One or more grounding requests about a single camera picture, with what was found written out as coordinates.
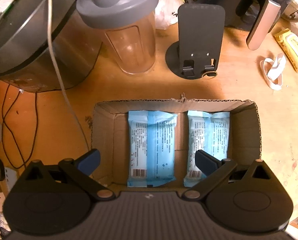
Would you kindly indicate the white elastic band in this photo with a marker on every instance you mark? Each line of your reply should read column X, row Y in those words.
column 272, row 71

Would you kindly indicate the blue wet wipes pack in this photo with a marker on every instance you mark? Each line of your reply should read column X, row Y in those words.
column 208, row 132
column 152, row 148

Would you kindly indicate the clear cup with grey lid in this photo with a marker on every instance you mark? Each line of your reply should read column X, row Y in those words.
column 126, row 27

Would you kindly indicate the open cardboard tray box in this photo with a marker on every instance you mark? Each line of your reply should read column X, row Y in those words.
column 110, row 135

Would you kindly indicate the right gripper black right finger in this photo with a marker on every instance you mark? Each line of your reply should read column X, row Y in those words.
column 241, row 198

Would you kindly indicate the silver rice cooker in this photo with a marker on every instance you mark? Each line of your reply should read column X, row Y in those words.
column 25, row 61

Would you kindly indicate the white plastic bag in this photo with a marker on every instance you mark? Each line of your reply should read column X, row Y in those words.
column 166, row 13

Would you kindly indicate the black phone stand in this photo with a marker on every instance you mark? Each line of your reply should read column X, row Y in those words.
column 200, row 29

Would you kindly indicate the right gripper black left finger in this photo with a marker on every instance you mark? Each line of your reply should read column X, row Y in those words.
column 51, row 199

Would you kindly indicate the light blue smartphone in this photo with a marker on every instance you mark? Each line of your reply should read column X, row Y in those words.
column 11, row 177

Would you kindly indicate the yellow wet wipes pack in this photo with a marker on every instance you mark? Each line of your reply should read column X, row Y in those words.
column 288, row 41

